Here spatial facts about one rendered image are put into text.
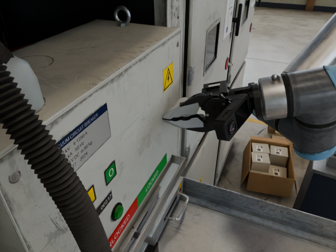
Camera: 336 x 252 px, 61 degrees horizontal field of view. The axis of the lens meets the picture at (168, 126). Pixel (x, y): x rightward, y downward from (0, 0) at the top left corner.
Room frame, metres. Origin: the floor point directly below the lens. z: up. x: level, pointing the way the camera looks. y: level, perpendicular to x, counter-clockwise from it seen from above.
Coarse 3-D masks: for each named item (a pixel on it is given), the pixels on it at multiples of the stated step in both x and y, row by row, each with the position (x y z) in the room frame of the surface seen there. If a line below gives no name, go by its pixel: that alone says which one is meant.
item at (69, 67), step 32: (64, 32) 0.61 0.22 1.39; (96, 32) 0.61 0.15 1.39; (128, 32) 0.61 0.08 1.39; (160, 32) 0.61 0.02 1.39; (32, 64) 0.43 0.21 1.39; (64, 64) 0.43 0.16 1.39; (96, 64) 0.43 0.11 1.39; (128, 64) 0.42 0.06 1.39; (64, 96) 0.32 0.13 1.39; (0, 128) 0.25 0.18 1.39; (0, 192) 0.19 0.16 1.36; (0, 224) 0.20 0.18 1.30
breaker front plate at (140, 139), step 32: (160, 64) 0.54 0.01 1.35; (96, 96) 0.34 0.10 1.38; (128, 96) 0.42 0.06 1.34; (160, 96) 0.53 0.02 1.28; (64, 128) 0.28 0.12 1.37; (128, 128) 0.41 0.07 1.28; (160, 128) 0.53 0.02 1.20; (0, 160) 0.20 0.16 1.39; (96, 160) 0.32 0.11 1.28; (128, 160) 0.40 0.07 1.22; (160, 160) 0.53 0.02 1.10; (32, 192) 0.22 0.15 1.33; (96, 192) 0.31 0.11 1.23; (128, 192) 0.39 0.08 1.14; (160, 192) 0.53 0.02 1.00; (32, 224) 0.21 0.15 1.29; (64, 224) 0.24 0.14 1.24; (128, 224) 0.38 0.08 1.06
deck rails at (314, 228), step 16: (192, 192) 0.65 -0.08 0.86; (208, 192) 0.63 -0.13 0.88; (224, 192) 0.61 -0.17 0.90; (224, 208) 0.59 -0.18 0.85; (240, 208) 0.59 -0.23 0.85; (256, 208) 0.57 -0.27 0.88; (272, 208) 0.56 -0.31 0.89; (288, 208) 0.54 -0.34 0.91; (272, 224) 0.54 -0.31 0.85; (288, 224) 0.54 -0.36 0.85; (304, 224) 0.52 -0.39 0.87; (320, 224) 0.51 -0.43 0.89; (320, 240) 0.48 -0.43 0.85
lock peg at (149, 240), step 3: (132, 228) 0.38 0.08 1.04; (135, 231) 0.39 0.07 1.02; (135, 234) 0.38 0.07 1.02; (138, 234) 0.38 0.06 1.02; (132, 237) 0.38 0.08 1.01; (135, 237) 0.38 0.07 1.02; (147, 237) 0.37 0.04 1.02; (150, 237) 0.37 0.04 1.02; (144, 240) 0.37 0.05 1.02; (147, 240) 0.37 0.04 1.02; (150, 240) 0.37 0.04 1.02; (153, 240) 0.37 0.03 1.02; (150, 243) 0.36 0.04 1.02; (153, 243) 0.36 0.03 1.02
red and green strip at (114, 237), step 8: (160, 168) 0.53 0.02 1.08; (152, 176) 0.49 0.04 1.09; (152, 184) 0.48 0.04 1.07; (144, 192) 0.45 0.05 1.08; (136, 200) 0.41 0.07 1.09; (136, 208) 0.41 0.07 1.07; (128, 216) 0.38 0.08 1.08; (120, 224) 0.35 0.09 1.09; (120, 232) 0.35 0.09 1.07; (112, 240) 0.32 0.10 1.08
